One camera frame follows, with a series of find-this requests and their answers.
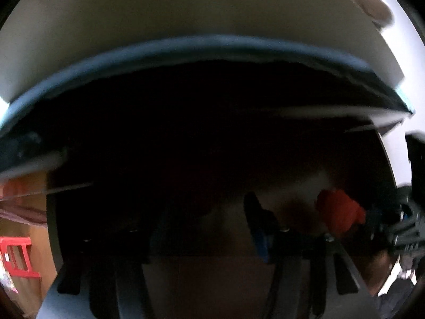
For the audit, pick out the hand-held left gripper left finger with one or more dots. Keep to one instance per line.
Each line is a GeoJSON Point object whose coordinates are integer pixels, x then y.
{"type": "Point", "coordinates": [161, 239]}

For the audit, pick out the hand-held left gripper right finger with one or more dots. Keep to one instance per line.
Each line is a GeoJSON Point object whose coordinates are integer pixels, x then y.
{"type": "Point", "coordinates": [259, 236]}

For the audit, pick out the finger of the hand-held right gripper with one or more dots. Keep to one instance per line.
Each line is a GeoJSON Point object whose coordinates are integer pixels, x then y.
{"type": "Point", "coordinates": [378, 221]}

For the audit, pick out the small red cloth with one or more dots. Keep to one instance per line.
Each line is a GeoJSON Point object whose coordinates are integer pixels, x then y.
{"type": "Point", "coordinates": [342, 212]}

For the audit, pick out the person's black jacket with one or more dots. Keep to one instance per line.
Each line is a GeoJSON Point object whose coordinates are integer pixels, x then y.
{"type": "Point", "coordinates": [395, 299]}

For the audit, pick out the maroon hanging cloth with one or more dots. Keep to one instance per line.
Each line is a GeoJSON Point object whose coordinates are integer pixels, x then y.
{"type": "Point", "coordinates": [20, 214]}

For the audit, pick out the red plastic stool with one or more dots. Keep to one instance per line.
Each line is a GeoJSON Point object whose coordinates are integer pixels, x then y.
{"type": "Point", "coordinates": [18, 256]}

